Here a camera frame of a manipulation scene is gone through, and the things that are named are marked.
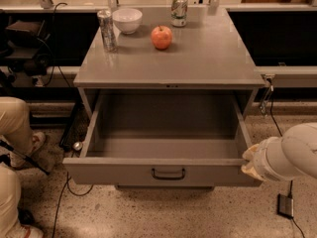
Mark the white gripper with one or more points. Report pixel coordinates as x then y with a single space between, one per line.
265 161

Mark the grey top drawer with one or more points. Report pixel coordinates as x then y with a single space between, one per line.
164 139

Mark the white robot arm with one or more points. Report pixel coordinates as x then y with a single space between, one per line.
292 155

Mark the grey drawer cabinet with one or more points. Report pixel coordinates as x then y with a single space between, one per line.
205 56

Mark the black power adapter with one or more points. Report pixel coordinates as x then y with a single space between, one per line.
285 206

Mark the red apple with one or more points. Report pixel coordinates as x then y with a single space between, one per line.
161 37

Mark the small silver can on floor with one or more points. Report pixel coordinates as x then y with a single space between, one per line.
77 146

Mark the green white soda can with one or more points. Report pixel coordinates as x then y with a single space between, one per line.
178 12

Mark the white bowl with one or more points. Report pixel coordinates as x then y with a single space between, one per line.
127 20

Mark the silver tall can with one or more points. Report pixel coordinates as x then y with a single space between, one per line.
107 31

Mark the white orange sneaker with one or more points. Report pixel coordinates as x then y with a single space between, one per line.
25 231

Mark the black stick tool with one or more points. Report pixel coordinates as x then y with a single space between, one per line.
6 160

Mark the black equipment on shelf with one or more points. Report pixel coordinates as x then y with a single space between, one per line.
21 43

